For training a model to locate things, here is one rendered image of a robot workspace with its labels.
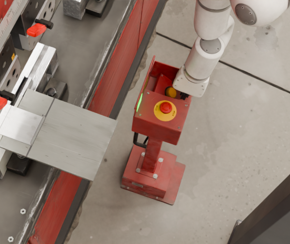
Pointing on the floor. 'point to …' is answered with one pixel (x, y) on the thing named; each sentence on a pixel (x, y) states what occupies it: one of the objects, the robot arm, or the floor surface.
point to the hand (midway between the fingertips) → (184, 93)
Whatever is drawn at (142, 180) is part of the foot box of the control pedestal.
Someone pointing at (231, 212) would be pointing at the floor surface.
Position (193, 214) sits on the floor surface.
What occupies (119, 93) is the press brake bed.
